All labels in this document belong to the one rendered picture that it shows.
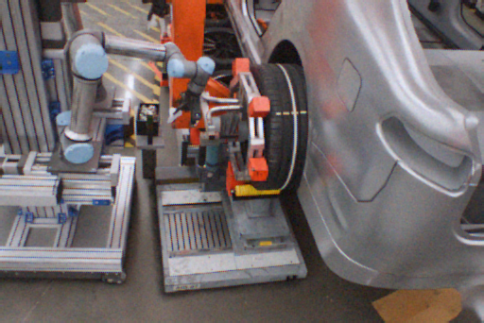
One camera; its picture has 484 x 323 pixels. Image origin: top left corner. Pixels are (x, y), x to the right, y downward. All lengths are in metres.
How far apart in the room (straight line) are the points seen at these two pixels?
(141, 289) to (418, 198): 1.72
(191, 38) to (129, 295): 1.45
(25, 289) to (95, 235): 0.47
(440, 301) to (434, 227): 1.53
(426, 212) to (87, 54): 1.28
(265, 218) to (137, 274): 0.82
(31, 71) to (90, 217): 0.99
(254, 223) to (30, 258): 1.25
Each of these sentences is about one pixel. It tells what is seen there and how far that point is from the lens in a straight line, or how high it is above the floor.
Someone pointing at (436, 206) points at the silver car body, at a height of 1.33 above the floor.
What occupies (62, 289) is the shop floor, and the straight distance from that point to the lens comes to 2.79.
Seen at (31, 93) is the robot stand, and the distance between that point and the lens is 2.28.
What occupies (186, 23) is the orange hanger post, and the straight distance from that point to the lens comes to 2.53.
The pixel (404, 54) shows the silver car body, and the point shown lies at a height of 1.67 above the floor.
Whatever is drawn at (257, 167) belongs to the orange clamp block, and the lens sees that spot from 2.13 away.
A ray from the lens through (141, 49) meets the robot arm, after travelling 2.00.
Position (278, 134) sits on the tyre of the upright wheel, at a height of 1.02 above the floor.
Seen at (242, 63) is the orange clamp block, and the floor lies 1.11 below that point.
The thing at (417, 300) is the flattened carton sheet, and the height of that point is 0.01.
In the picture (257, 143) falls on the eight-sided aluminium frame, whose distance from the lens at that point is 2.13.
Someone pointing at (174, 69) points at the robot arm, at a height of 1.30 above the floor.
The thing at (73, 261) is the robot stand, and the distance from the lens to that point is 2.61.
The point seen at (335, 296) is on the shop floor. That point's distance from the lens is 2.86.
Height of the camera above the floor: 2.29
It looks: 41 degrees down
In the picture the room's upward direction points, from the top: 9 degrees clockwise
